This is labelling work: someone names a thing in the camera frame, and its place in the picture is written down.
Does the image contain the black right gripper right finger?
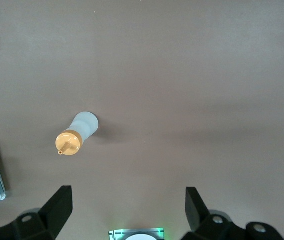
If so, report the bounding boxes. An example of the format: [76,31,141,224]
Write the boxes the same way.
[181,186,284,240]

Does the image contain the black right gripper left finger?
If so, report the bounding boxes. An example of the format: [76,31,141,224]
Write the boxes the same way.
[0,185,73,240]

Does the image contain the translucent sauce bottle orange cap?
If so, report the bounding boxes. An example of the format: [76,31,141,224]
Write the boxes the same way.
[55,111,100,156]

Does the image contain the brown table cover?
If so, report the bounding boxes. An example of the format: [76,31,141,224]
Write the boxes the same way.
[0,0,284,240]

